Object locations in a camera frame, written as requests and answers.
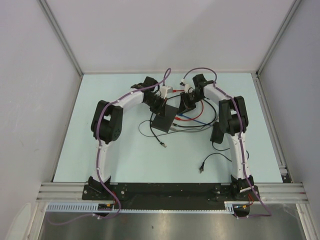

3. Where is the black power adapter cord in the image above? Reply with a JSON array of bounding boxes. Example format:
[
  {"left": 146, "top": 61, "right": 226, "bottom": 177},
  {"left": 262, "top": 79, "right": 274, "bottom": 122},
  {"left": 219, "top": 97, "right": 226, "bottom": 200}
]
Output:
[{"left": 198, "top": 139, "right": 249, "bottom": 174}]

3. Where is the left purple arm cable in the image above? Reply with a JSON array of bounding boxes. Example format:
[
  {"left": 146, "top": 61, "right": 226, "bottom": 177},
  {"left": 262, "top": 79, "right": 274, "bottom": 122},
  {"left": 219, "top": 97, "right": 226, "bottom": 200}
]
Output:
[{"left": 46, "top": 67, "right": 173, "bottom": 225}]

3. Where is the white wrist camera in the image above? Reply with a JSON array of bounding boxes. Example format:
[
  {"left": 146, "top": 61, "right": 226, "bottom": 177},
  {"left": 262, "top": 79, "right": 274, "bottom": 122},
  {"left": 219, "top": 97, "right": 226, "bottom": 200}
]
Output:
[
  {"left": 179, "top": 78, "right": 191, "bottom": 93},
  {"left": 159, "top": 85, "right": 173, "bottom": 99}
]

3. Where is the aluminium front frame rail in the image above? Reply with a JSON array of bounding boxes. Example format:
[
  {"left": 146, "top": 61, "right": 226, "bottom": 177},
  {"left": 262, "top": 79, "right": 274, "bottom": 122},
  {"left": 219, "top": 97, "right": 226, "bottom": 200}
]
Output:
[{"left": 36, "top": 182, "right": 309, "bottom": 204}]

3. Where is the right aluminium side rail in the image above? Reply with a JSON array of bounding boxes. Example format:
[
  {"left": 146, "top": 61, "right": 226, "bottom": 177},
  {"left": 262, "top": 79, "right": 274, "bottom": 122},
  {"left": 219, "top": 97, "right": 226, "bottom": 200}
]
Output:
[{"left": 251, "top": 72, "right": 293, "bottom": 183}]

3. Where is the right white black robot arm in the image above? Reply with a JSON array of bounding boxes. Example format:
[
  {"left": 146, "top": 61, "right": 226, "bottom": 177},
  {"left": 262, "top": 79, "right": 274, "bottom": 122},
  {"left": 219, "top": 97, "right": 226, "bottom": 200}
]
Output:
[{"left": 178, "top": 74, "right": 254, "bottom": 201}]

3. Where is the grey ethernet cable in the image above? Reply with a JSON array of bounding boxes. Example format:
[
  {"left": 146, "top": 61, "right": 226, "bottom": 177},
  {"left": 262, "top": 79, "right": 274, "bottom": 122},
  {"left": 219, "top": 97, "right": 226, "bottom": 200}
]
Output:
[{"left": 171, "top": 124, "right": 218, "bottom": 134}]

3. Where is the black power adapter brick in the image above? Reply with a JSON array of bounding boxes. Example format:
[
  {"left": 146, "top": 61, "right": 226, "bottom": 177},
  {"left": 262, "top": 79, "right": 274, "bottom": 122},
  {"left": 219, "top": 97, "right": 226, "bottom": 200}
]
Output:
[{"left": 210, "top": 121, "right": 224, "bottom": 144}]

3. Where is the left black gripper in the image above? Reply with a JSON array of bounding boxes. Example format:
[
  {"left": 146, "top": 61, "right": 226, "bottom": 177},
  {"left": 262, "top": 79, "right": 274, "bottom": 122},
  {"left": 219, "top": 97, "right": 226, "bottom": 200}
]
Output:
[{"left": 144, "top": 94, "right": 168, "bottom": 119}]

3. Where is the blue ethernet cable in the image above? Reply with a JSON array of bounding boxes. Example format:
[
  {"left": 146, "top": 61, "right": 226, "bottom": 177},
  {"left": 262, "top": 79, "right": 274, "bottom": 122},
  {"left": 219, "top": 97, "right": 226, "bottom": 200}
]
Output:
[{"left": 178, "top": 112, "right": 216, "bottom": 126}]

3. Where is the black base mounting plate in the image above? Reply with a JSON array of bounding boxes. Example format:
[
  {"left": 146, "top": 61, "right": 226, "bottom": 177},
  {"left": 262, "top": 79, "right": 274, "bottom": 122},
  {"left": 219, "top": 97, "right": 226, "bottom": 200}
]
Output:
[{"left": 82, "top": 182, "right": 259, "bottom": 210}]

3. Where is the red ethernet cable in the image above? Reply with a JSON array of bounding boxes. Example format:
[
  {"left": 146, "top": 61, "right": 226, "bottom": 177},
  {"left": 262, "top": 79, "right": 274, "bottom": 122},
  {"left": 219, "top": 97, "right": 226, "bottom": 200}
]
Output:
[{"left": 172, "top": 89, "right": 206, "bottom": 122}]

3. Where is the grey slotted cable duct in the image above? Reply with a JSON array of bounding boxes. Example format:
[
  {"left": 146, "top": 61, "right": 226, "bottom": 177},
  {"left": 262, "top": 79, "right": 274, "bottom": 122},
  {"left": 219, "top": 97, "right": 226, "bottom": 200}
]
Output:
[{"left": 46, "top": 202, "right": 234, "bottom": 214}]

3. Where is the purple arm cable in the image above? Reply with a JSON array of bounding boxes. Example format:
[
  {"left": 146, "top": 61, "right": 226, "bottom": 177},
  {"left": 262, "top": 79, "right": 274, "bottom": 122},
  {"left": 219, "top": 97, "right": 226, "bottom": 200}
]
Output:
[
  {"left": 46, "top": 67, "right": 173, "bottom": 225},
  {"left": 181, "top": 67, "right": 273, "bottom": 219}
]

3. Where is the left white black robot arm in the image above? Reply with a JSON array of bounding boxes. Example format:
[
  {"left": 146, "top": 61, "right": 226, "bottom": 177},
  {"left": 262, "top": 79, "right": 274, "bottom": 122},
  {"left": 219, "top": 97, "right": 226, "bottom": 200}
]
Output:
[{"left": 90, "top": 76, "right": 167, "bottom": 200}]

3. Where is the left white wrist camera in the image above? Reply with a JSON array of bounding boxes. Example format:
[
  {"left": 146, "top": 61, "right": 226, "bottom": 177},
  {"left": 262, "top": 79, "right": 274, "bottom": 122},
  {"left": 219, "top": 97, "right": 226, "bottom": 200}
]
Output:
[{"left": 159, "top": 85, "right": 173, "bottom": 99}]

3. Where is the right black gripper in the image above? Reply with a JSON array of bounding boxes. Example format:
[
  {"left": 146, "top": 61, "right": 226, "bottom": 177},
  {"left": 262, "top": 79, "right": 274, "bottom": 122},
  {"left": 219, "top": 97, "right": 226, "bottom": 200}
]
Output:
[{"left": 178, "top": 92, "right": 205, "bottom": 116}]

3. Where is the thin black switch cable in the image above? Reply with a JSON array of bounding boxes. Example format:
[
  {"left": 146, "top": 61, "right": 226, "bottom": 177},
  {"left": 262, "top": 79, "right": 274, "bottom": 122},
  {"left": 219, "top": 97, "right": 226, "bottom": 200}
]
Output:
[{"left": 138, "top": 112, "right": 169, "bottom": 149}]

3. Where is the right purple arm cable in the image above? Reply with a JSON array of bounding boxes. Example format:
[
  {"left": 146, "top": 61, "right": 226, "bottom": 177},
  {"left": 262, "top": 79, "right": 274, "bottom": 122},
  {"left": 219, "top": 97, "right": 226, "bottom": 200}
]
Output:
[{"left": 181, "top": 67, "right": 273, "bottom": 219}]

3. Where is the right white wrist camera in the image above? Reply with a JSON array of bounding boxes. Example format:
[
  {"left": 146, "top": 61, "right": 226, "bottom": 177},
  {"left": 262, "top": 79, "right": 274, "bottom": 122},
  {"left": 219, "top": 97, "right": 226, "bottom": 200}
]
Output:
[{"left": 179, "top": 78, "right": 191, "bottom": 93}]

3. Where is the black network switch box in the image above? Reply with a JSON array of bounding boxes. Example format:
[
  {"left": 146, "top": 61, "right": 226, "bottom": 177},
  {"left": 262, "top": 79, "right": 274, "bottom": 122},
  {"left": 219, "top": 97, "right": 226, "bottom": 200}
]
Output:
[{"left": 151, "top": 105, "right": 178, "bottom": 133}]

